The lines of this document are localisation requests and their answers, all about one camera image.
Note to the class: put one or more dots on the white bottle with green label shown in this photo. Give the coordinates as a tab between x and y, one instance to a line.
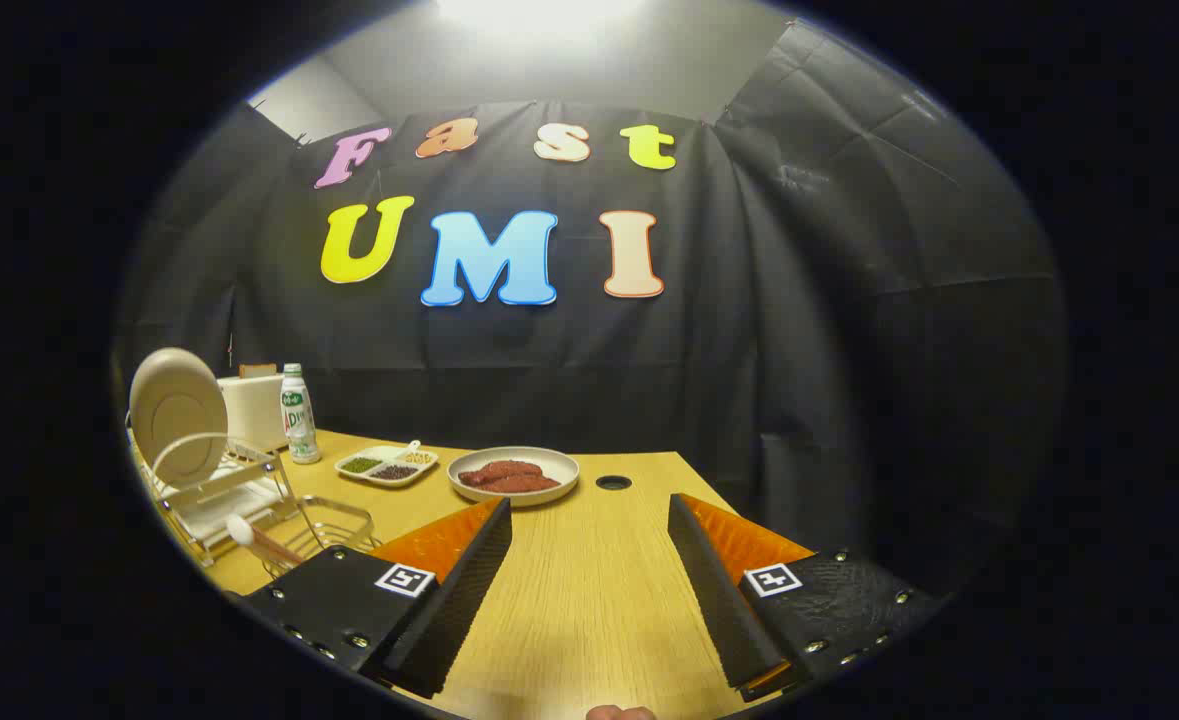
299	420

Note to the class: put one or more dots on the brown bread slice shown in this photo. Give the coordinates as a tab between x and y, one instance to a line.
257	370

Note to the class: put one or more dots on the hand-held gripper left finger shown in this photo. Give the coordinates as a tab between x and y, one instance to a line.
449	610

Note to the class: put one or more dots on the divided dish with beans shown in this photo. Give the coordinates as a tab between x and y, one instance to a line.
386	467

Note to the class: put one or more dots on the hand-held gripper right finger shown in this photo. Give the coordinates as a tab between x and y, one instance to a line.
724	600

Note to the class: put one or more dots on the black backdrop cloth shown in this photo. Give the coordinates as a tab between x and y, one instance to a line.
799	350

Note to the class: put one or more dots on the red meat piece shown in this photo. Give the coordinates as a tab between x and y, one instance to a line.
529	484
504	468

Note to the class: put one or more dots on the white toaster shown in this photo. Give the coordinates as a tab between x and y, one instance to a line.
254	410

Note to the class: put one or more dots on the beige round plate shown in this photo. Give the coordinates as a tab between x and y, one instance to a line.
177	410

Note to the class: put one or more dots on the beige plate with meat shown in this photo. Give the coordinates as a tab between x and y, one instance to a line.
559	468

